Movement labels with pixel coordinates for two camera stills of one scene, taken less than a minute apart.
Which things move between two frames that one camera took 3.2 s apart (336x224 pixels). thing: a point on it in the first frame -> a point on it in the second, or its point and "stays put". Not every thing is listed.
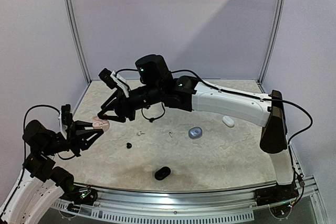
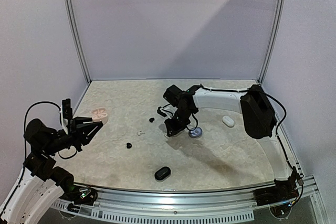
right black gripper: (126, 105) -> (174, 123)
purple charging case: (195, 132) stays put
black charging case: (162, 173) stays put
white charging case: (228, 121) stays put
